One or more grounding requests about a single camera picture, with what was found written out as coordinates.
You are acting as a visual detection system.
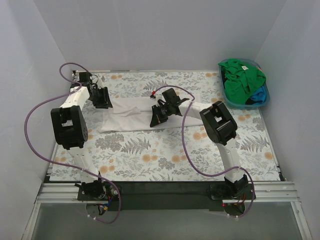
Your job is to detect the white t-shirt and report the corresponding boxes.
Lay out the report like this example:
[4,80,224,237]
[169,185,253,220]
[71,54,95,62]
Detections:
[98,96,201,133]

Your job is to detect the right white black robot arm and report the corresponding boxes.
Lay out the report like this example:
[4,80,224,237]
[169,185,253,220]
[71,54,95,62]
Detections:
[150,86,250,199]

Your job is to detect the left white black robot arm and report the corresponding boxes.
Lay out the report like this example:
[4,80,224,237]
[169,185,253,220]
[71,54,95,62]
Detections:
[50,71,113,200]

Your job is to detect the green t-shirt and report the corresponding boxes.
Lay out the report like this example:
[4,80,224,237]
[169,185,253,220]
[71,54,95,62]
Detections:
[218,58,267,105]

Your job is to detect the blue plastic laundry basket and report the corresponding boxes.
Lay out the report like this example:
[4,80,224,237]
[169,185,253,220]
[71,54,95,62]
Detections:
[217,58,272,110]

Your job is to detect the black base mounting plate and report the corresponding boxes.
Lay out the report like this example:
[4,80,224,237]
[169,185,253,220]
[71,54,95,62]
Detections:
[75,180,256,213]

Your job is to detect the blue t-shirt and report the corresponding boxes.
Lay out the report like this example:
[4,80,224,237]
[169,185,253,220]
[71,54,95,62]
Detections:
[245,86,267,105]

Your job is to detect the aluminium frame rail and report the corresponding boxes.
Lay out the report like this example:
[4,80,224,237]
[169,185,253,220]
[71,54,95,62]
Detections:
[36,181,300,203]

